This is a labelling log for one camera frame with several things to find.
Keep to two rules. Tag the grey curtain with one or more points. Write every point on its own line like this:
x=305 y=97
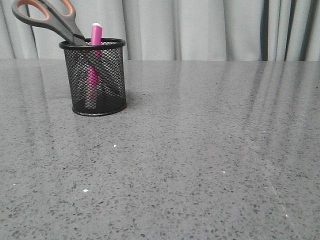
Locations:
x=208 y=30

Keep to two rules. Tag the grey orange scissors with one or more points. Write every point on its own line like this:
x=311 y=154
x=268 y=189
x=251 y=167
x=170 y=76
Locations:
x=65 y=26

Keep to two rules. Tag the black mesh pen cup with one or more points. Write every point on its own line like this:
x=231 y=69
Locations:
x=89 y=95

